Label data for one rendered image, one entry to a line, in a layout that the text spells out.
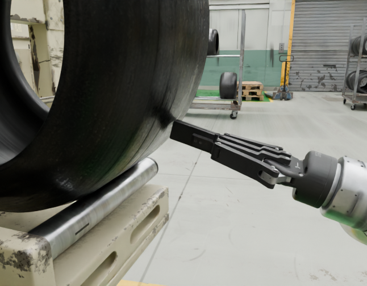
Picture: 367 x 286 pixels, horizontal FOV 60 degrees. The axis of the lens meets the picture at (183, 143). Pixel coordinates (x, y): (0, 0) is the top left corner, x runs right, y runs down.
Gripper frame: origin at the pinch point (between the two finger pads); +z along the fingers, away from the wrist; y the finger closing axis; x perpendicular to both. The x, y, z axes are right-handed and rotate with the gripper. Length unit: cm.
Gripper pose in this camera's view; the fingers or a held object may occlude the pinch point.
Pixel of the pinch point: (193, 135)
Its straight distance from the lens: 48.6
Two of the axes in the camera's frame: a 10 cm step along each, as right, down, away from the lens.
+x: -2.5, 9.1, 3.3
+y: -3.3, 2.4, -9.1
